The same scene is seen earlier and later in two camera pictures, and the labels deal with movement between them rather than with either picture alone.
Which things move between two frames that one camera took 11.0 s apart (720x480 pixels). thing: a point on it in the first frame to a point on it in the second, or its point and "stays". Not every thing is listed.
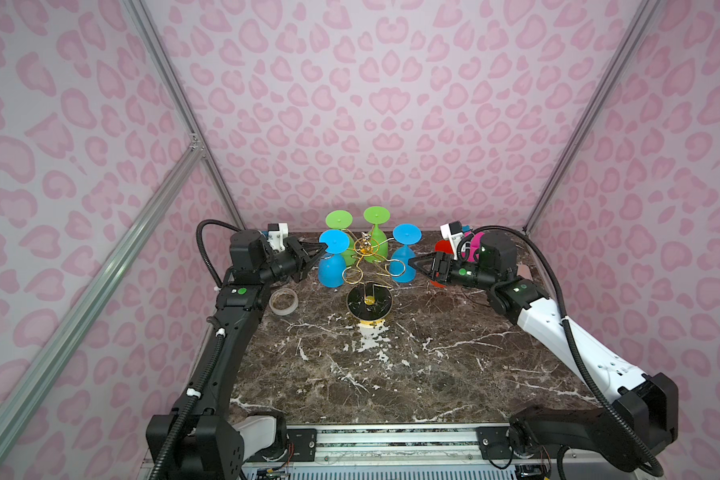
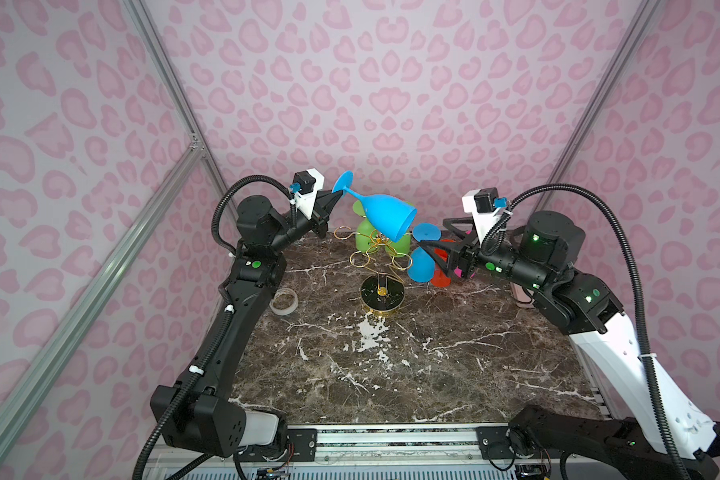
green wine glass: (377, 215) to (400, 247)
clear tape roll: (283, 301) stays
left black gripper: (297, 251) to (320, 218)
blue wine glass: (332, 268) to (391, 216)
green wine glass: (341, 220) to (366, 234)
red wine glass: (442, 246) stays
